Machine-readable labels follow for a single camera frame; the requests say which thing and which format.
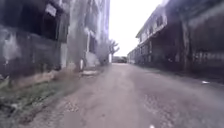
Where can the bare tree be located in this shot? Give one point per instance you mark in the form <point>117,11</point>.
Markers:
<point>113,48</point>

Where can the grey worn concrete road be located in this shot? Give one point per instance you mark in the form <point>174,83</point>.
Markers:
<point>133,96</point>

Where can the weathered grey concrete building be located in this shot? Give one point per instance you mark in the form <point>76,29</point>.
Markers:
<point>50,33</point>

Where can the dark weathered concrete building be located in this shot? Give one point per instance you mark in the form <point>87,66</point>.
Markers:
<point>180,40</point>

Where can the robot's own part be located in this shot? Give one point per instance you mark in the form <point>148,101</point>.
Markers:
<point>152,126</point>

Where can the grassy dirt verge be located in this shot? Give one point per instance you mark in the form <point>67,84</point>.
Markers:
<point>30,96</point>

